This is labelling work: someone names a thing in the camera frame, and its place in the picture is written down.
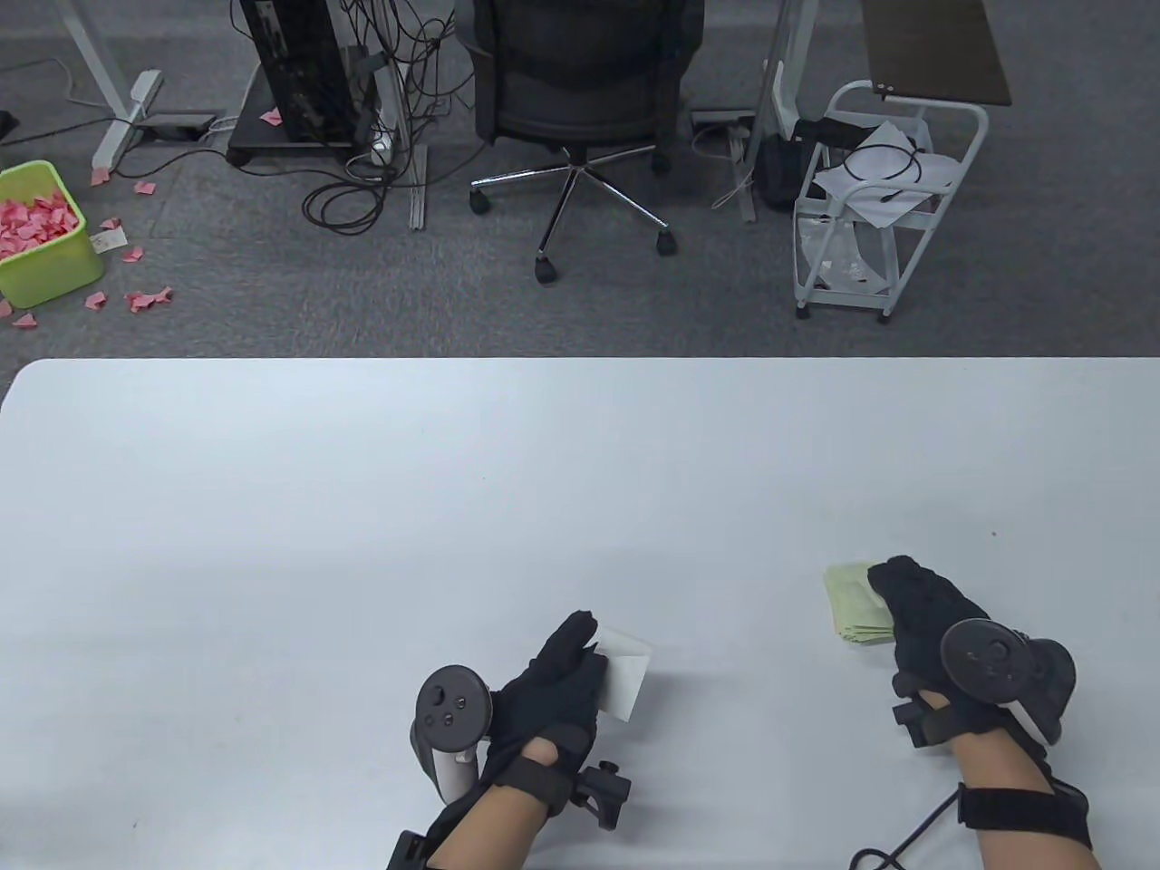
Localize pile of pink paper scraps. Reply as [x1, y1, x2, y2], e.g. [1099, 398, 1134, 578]
[0, 188, 79, 256]

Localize black wheeled tower stand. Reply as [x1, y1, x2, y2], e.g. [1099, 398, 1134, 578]
[226, 63, 363, 169]

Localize person's right forearm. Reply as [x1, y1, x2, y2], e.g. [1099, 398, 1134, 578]
[950, 723, 1099, 870]

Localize black cable bundle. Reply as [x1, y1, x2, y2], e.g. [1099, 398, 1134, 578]
[301, 0, 456, 238]

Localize black bag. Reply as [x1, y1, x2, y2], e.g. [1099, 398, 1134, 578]
[756, 130, 822, 215]

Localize black white handheld controller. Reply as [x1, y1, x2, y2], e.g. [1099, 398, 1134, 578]
[411, 663, 496, 807]
[939, 617, 1078, 747]

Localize person's left forearm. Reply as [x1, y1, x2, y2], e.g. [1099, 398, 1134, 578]
[424, 768, 556, 870]

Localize white desk leg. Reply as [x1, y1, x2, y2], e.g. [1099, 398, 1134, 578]
[738, 0, 809, 225]
[54, 0, 165, 174]
[375, 0, 429, 233]

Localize white metal cart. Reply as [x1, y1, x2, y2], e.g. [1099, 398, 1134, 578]
[792, 79, 990, 325]

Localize green plastic bin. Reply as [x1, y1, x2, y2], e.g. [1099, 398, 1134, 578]
[0, 159, 106, 310]

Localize black forearm cable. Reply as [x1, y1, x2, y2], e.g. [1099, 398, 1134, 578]
[849, 788, 963, 870]

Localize brown board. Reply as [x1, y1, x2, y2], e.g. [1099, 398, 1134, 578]
[858, 0, 1013, 108]

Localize single pale sticky note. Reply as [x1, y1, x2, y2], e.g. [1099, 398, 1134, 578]
[595, 626, 654, 725]

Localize scattered pink floor scraps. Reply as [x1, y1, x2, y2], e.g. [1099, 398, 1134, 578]
[0, 106, 284, 330]

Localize thin black cable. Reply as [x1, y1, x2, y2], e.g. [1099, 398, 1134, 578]
[842, 143, 926, 206]

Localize person's left hand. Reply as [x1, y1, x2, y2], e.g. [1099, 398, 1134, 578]
[478, 610, 610, 773]

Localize gray floor power box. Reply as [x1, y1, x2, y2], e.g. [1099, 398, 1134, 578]
[140, 110, 219, 142]

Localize black flat device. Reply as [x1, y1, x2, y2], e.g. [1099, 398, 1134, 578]
[792, 117, 876, 147]

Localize green sticky note pad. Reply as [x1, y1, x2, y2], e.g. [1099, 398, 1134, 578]
[824, 561, 895, 647]

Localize black mesh office chair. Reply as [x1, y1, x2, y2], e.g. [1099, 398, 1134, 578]
[452, 0, 707, 287]

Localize black floor cable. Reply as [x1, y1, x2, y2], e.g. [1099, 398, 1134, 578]
[0, 58, 121, 151]

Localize white paper sheets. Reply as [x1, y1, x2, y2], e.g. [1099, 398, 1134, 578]
[810, 121, 958, 229]

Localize clear plastic bag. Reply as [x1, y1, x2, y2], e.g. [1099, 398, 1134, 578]
[797, 217, 895, 296]

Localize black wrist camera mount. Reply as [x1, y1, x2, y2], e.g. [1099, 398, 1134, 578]
[891, 673, 954, 749]
[569, 760, 633, 831]

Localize black computer tower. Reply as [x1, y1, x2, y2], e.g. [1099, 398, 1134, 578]
[237, 0, 365, 151]

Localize person's right hand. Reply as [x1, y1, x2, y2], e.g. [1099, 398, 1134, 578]
[866, 555, 1018, 742]

